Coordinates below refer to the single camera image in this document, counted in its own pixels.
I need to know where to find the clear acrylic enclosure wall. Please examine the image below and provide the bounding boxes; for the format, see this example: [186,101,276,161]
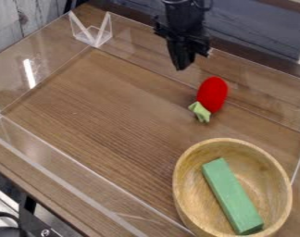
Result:
[0,5,300,237]

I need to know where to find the black cable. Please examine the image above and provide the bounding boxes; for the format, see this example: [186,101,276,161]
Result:
[0,211,24,237]

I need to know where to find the black metal table frame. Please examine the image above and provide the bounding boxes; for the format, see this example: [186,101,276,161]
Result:
[16,193,75,237]

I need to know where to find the green rectangular block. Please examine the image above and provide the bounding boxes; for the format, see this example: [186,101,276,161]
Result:
[201,157,264,235]

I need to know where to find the wooden bowl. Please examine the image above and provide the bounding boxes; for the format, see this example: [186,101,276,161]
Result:
[173,138,292,237]

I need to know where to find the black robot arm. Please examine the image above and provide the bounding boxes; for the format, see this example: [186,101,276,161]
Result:
[154,0,213,70]

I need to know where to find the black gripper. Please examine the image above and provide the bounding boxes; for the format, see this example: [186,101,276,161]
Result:
[154,17,210,70]

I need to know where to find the clear acrylic corner bracket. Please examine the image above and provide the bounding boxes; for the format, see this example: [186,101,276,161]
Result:
[68,11,113,48]

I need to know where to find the red plush radish green leaves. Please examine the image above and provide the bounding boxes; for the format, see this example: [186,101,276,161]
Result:
[189,76,228,123]

